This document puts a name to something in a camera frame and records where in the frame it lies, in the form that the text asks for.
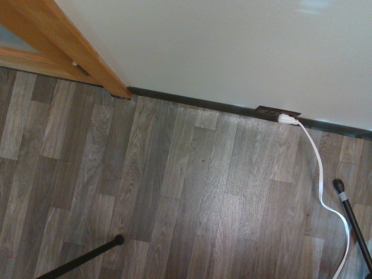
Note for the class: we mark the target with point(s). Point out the black baseboard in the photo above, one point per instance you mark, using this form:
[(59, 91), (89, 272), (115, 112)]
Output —
[(203, 102)]

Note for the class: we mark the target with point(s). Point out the white power plug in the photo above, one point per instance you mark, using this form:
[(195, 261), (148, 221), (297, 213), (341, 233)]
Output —
[(287, 119)]

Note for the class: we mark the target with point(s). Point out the wooden door with glass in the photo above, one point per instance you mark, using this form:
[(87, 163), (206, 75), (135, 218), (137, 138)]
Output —
[(32, 52)]

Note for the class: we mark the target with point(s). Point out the black tripod leg with tape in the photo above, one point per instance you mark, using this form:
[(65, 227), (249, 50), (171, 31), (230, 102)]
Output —
[(353, 221)]

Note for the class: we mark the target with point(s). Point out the dark wall outlet plate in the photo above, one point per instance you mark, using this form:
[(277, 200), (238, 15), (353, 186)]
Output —
[(268, 111)]

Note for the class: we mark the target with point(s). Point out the wooden door frame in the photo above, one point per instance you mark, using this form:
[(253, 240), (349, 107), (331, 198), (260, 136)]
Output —
[(87, 55)]

